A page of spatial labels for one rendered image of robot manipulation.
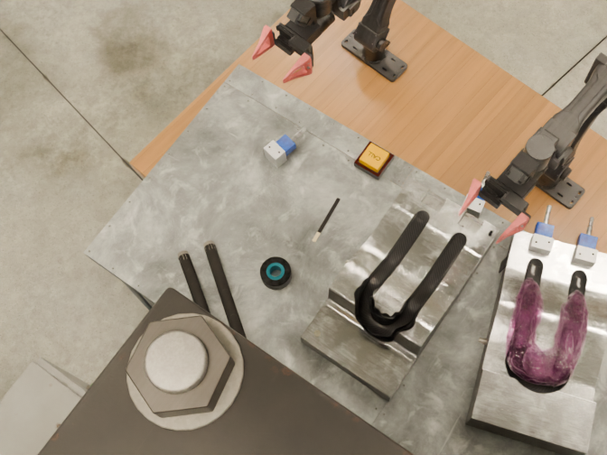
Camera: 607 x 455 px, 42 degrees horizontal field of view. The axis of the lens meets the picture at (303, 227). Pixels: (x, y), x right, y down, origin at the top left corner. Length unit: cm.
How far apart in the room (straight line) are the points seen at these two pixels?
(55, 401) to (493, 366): 103
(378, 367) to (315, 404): 118
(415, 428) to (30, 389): 96
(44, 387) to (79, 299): 165
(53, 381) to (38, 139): 206
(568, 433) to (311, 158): 96
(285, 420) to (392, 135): 154
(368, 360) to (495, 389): 30
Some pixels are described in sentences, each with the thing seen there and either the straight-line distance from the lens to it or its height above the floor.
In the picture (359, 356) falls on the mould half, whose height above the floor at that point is 86.
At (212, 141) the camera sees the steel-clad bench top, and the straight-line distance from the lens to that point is 225.
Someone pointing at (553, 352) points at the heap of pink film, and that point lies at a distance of 198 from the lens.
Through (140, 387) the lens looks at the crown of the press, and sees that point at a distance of 76.
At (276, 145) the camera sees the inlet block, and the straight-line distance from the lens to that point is 216.
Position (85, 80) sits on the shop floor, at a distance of 344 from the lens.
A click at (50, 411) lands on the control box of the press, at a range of 140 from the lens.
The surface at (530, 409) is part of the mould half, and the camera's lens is 192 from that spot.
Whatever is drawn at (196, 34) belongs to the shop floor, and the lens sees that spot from 344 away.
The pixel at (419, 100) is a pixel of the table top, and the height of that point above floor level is 80.
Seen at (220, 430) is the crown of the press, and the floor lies 201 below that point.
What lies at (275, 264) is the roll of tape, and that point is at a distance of 205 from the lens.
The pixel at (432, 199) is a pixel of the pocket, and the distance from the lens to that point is 208.
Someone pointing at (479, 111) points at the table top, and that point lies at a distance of 229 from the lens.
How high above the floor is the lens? 277
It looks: 69 degrees down
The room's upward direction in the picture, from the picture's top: 10 degrees counter-clockwise
